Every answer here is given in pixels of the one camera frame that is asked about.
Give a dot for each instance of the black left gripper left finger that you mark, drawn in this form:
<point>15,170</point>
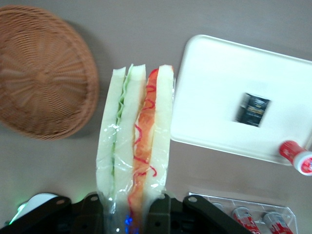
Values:
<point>92,214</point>

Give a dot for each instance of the red and white can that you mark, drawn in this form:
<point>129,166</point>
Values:
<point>276,223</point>
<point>245,219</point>

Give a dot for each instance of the plastic-wrapped white bread sandwich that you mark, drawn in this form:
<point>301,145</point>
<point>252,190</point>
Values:
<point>126,122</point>

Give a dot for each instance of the clear acrylic can holder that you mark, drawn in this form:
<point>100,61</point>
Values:
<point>243,201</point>

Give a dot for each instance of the red and white bottle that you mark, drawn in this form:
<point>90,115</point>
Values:
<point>296,156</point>

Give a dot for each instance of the white rectangular plastic tray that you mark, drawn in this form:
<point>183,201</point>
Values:
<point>214,97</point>

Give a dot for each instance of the round brown wicker basket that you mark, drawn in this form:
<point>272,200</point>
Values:
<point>44,73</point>

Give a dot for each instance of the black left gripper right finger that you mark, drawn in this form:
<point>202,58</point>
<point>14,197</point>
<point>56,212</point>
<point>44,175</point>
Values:
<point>159,214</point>

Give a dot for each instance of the small black packet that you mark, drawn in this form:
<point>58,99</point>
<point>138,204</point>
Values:
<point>253,109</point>

